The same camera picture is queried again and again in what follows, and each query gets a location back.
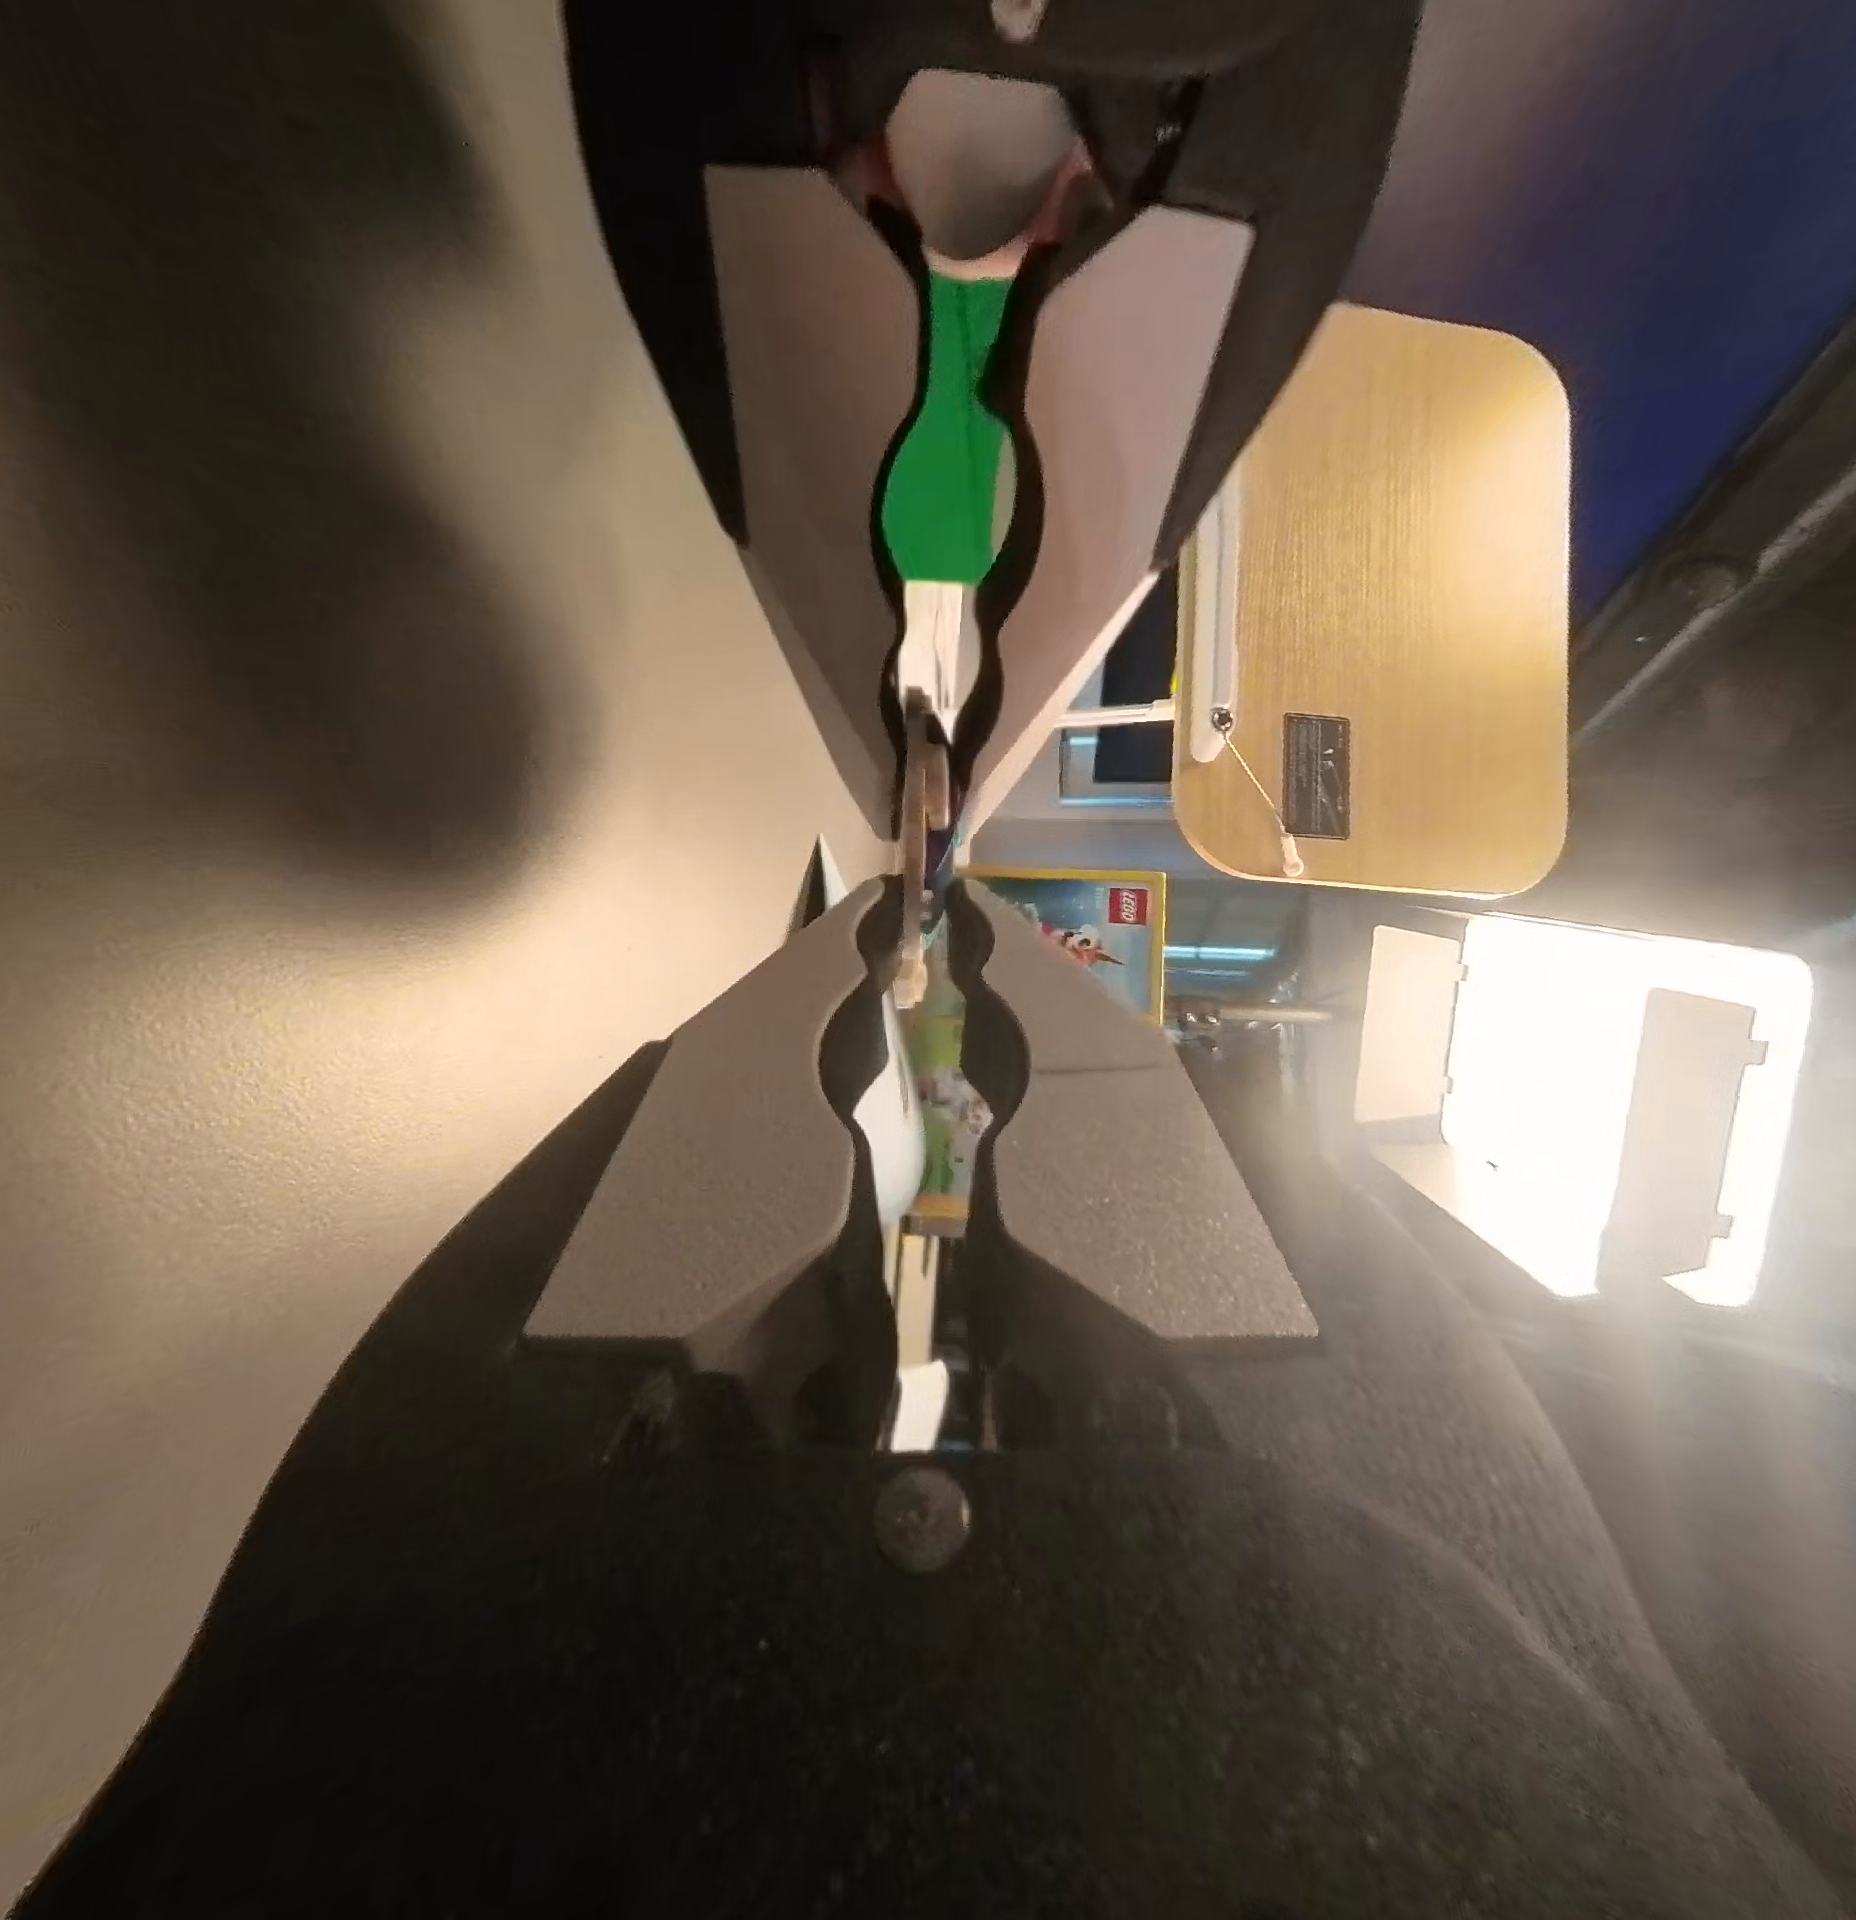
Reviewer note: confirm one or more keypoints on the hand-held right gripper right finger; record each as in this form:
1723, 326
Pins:
1139, 1185

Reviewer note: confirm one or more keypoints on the blue partition panel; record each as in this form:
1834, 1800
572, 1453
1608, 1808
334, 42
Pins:
1618, 179

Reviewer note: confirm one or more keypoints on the lego set box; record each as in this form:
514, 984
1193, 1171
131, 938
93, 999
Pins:
1086, 945

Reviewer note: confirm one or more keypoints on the round white lego model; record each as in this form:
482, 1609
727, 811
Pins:
924, 809

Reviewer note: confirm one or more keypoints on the green plastic bin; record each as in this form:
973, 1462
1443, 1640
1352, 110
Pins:
944, 448

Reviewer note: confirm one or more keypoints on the bright light panel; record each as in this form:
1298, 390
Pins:
1559, 1093

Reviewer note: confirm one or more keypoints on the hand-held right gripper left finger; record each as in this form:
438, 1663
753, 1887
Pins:
687, 1170

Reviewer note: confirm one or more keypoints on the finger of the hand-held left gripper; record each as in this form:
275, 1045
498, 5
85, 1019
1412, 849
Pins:
1123, 375
810, 375

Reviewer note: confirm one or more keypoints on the small wooden table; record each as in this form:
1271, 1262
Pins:
1393, 598

